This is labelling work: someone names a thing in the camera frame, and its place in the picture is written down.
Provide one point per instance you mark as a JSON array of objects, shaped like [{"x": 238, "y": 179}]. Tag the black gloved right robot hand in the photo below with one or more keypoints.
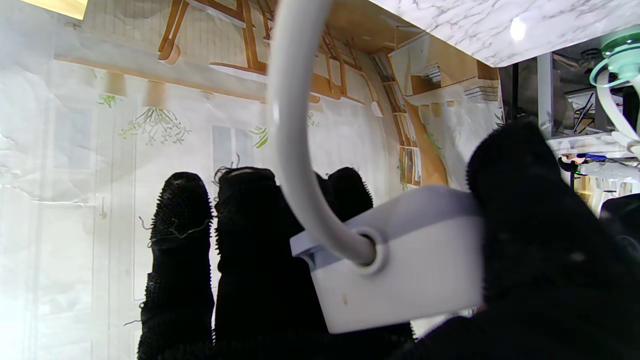
[{"x": 550, "y": 280}]

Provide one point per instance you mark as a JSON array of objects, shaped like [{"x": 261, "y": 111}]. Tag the teal round fixture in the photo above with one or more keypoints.
[{"x": 622, "y": 55}]

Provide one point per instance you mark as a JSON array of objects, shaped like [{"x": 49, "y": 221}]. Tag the printed cafe scene backdrop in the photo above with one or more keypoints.
[{"x": 75, "y": 150}]

